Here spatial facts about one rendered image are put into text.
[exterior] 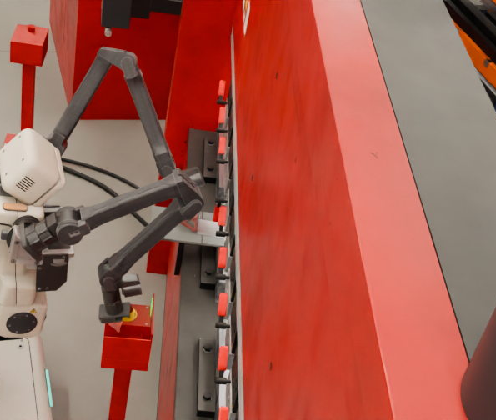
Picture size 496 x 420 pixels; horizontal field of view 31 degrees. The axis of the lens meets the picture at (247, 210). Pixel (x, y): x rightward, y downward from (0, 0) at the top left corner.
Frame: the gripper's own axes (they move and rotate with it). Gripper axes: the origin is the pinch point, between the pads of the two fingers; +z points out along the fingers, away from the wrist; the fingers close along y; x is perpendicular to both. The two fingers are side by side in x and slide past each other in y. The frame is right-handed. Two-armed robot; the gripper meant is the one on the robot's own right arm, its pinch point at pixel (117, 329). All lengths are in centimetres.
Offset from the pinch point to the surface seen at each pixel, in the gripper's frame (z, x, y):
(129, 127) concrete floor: 77, 252, -16
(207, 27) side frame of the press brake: -50, 119, 38
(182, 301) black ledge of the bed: -2.5, 8.3, 22.1
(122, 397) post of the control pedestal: 36.5, 2.2, -3.5
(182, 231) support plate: -15.2, 30.7, 23.3
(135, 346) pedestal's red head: 3.7, -5.0, 5.5
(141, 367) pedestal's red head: 14.0, -5.0, 6.1
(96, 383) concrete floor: 77, 46, -22
